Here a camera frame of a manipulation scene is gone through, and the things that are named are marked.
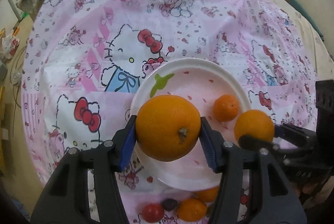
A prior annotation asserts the large orange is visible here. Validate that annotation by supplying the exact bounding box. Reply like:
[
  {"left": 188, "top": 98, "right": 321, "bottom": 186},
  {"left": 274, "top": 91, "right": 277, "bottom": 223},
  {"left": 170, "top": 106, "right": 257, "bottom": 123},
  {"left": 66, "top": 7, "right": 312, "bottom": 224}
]
[
  {"left": 135, "top": 95, "right": 201, "bottom": 162},
  {"left": 234, "top": 110, "right": 275, "bottom": 143}
]

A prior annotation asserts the small mandarin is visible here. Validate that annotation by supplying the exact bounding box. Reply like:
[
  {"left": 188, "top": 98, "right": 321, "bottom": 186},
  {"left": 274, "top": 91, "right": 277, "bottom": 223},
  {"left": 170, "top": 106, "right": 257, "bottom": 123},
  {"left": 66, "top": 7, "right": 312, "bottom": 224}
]
[{"left": 213, "top": 94, "right": 239, "bottom": 123}]

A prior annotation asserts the mandarin orange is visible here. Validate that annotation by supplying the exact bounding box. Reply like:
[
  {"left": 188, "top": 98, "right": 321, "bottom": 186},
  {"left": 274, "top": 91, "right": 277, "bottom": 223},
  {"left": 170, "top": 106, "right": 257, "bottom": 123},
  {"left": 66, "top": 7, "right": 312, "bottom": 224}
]
[
  {"left": 195, "top": 186, "right": 220, "bottom": 203},
  {"left": 176, "top": 197, "right": 208, "bottom": 222}
]

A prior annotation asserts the red cherry tomato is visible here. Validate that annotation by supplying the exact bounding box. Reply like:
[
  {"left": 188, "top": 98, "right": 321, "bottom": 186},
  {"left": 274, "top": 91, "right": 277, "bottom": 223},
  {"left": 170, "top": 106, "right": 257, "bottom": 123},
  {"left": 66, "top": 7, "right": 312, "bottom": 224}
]
[{"left": 142, "top": 204, "right": 164, "bottom": 223}]

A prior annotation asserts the person right hand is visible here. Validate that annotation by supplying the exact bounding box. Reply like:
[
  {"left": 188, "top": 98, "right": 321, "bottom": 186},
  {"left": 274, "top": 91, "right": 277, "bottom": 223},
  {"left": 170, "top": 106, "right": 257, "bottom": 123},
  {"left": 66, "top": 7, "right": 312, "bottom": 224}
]
[{"left": 292, "top": 176, "right": 333, "bottom": 209}]

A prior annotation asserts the white pink plate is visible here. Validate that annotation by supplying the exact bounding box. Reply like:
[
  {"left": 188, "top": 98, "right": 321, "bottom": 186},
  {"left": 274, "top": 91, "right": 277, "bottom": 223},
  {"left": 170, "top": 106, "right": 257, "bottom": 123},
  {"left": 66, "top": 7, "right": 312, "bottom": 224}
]
[{"left": 130, "top": 58, "right": 251, "bottom": 191}]

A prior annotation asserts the plastic bag on floor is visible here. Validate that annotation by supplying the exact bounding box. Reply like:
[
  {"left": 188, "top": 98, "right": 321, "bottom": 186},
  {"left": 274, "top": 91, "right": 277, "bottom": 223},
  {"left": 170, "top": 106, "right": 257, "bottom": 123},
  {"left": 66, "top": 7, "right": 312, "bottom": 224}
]
[{"left": 1, "top": 28, "right": 20, "bottom": 63}]

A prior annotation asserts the pink Hello Kitty cloth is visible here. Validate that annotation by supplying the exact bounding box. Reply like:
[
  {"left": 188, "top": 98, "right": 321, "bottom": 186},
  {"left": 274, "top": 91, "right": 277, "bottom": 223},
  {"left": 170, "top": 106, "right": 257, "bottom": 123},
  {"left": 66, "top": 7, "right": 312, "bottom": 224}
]
[{"left": 21, "top": 0, "right": 317, "bottom": 223}]

